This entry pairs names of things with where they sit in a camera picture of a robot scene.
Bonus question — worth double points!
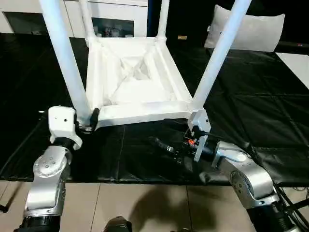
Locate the white plastic table top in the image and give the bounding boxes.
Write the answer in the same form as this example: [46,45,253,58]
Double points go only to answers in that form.
[84,36,206,129]

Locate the white plastic table leg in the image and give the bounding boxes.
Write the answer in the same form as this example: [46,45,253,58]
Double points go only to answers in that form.
[192,0,252,112]
[81,0,98,42]
[156,0,170,42]
[38,0,94,120]

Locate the black work mat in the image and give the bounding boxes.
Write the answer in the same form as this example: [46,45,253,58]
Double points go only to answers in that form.
[0,32,309,187]

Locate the white sideboard with glass doors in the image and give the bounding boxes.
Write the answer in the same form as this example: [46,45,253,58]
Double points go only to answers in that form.
[0,0,148,38]

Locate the black stand leg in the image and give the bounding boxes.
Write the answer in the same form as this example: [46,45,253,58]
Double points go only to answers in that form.
[287,199,309,215]

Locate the black speaker with gold label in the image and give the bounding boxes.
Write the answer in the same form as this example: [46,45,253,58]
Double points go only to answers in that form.
[146,0,216,49]

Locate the grey cushion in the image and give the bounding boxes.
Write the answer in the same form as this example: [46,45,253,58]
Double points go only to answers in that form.
[204,4,286,53]

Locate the white flat panel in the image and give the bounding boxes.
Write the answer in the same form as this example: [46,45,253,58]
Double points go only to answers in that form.
[275,52,309,83]

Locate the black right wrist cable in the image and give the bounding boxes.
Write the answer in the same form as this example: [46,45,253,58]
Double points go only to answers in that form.
[195,128,309,232]

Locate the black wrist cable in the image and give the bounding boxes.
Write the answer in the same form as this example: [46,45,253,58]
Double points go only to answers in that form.
[0,110,50,174]
[195,128,309,232]

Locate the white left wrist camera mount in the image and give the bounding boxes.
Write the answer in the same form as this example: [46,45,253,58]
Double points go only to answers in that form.
[47,105,83,151]

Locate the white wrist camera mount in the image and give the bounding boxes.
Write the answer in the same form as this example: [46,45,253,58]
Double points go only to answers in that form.
[187,109,212,163]
[47,105,83,151]

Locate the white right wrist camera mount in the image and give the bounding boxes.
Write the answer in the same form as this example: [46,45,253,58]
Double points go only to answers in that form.
[187,109,212,163]

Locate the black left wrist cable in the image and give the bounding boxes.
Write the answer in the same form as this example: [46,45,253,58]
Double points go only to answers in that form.
[0,110,50,174]

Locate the black metal frame leg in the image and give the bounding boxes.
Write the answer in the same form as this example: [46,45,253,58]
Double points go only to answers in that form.
[0,187,19,213]

